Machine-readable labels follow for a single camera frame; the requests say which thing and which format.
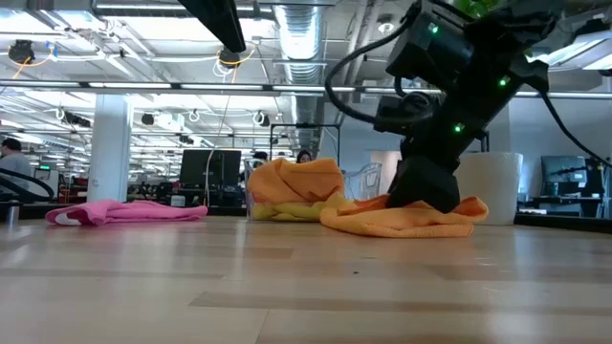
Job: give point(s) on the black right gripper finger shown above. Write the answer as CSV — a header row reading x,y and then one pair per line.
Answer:
x,y
425,186

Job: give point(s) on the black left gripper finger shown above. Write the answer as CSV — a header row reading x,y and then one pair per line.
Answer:
x,y
220,24

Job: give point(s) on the orange microfiber towel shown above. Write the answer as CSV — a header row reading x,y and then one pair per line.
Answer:
x,y
382,224
291,181

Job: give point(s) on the yellow microfiber towel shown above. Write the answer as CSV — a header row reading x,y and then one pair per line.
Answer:
x,y
282,211

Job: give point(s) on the pink microfiber towel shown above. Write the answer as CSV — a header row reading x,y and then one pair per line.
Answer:
x,y
129,212

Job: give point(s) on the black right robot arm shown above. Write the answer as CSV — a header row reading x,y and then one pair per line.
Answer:
x,y
492,57

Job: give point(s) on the black ceiling device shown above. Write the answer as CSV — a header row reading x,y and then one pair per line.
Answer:
x,y
21,50
229,57

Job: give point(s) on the clear plastic bin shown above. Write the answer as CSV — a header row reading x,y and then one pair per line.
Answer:
x,y
365,181

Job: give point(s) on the long ceiling light bar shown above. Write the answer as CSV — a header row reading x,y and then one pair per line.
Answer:
x,y
215,87

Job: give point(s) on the white plant pot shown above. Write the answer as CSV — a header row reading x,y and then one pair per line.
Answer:
x,y
497,186

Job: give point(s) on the person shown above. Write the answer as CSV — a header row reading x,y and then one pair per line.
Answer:
x,y
14,165
304,156
260,156

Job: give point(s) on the grey desk monitor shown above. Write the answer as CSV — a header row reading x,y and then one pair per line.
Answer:
x,y
564,172

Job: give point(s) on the black office monitor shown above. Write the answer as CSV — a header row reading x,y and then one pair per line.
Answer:
x,y
210,167

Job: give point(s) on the white building column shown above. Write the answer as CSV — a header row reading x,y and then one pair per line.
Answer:
x,y
110,153

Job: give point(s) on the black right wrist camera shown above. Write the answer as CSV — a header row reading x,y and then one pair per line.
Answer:
x,y
406,112

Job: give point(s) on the silver ventilation duct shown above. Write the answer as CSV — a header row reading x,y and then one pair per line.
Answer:
x,y
299,38

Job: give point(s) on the black aluminium table frame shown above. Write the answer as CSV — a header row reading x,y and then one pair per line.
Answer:
x,y
550,222

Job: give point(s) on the black metal stand frame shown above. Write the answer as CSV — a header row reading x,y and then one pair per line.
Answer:
x,y
306,125

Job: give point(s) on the silver metal post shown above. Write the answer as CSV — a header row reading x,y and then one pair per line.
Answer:
x,y
12,212

